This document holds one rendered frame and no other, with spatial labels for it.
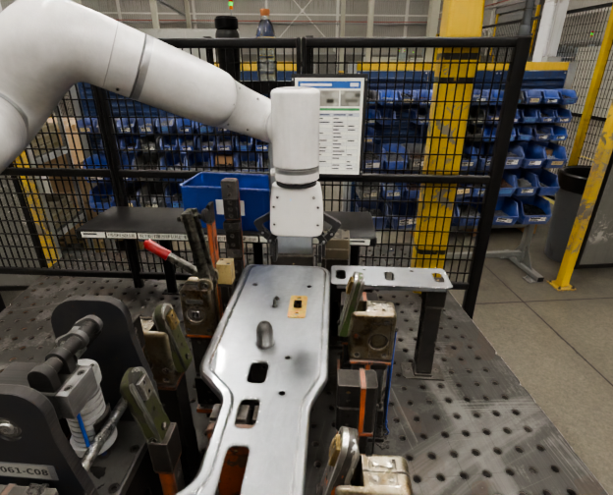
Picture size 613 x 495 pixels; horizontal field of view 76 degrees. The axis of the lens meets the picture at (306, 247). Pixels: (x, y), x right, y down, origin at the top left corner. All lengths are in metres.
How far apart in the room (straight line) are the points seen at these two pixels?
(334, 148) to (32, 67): 0.88
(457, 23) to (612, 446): 1.82
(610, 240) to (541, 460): 2.57
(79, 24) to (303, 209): 0.42
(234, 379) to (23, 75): 0.52
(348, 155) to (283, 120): 0.63
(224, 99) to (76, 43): 0.19
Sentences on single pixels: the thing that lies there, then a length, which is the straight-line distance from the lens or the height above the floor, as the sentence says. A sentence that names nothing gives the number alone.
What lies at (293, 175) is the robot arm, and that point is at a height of 1.30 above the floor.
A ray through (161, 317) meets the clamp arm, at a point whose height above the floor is 1.10.
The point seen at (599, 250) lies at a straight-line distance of 3.49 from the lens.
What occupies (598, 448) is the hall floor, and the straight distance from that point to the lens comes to 2.25.
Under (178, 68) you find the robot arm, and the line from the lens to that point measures 0.63.
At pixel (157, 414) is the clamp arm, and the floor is 1.02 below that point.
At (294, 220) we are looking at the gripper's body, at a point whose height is 1.21.
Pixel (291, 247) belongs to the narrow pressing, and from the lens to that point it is 1.09.
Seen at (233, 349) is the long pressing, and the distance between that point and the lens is 0.76.
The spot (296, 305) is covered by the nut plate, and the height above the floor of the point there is 1.01.
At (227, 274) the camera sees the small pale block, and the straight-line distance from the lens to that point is 0.93.
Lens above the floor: 1.48
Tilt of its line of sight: 25 degrees down
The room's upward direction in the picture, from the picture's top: straight up
